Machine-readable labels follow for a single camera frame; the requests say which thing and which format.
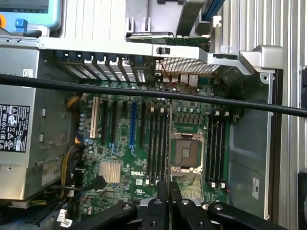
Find black RAM slot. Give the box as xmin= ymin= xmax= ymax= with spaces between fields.
xmin=222 ymin=112 xmax=228 ymax=189
xmin=146 ymin=106 xmax=153 ymax=185
xmin=217 ymin=112 xmax=223 ymax=187
xmin=212 ymin=112 xmax=218 ymax=187
xmin=158 ymin=106 xmax=165 ymax=184
xmin=164 ymin=107 xmax=168 ymax=183
xmin=153 ymin=106 xmax=159 ymax=185
xmin=206 ymin=112 xmax=213 ymax=187

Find CPU socket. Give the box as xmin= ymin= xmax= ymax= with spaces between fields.
xmin=170 ymin=131 xmax=205 ymax=175

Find silver chipset heat sink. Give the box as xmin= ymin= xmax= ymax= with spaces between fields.
xmin=99 ymin=160 xmax=122 ymax=184

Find green Dell motherboard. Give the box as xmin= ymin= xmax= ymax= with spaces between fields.
xmin=79 ymin=79 xmax=231 ymax=216

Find long black expansion slot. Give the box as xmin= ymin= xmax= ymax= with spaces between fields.
xmin=101 ymin=98 xmax=108 ymax=146
xmin=111 ymin=100 xmax=118 ymax=144
xmin=140 ymin=102 xmax=147 ymax=149

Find blue expansion slot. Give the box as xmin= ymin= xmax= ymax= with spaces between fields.
xmin=129 ymin=100 xmax=138 ymax=149

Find grey PC case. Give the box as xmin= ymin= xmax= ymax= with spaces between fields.
xmin=0 ymin=35 xmax=285 ymax=230

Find white expansion slot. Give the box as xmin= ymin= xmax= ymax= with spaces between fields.
xmin=90 ymin=95 xmax=100 ymax=139

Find grey power supply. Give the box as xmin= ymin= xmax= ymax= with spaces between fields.
xmin=0 ymin=44 xmax=74 ymax=201

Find green graphics card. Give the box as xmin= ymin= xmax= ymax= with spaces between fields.
xmin=125 ymin=15 xmax=223 ymax=52

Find light blue teach pendant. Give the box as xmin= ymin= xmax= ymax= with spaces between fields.
xmin=0 ymin=0 xmax=62 ymax=32

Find black disk wire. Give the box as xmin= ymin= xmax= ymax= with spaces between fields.
xmin=61 ymin=175 xmax=108 ymax=192

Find yellow black power wires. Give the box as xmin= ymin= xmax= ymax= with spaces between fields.
xmin=59 ymin=136 xmax=87 ymax=199

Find thick black camera cable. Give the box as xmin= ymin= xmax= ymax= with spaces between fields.
xmin=0 ymin=73 xmax=307 ymax=118

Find thin red wire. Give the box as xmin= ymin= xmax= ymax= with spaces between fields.
xmin=159 ymin=59 xmax=194 ymax=94

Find short yellow power wires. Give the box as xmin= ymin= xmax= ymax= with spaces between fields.
xmin=66 ymin=93 xmax=82 ymax=111

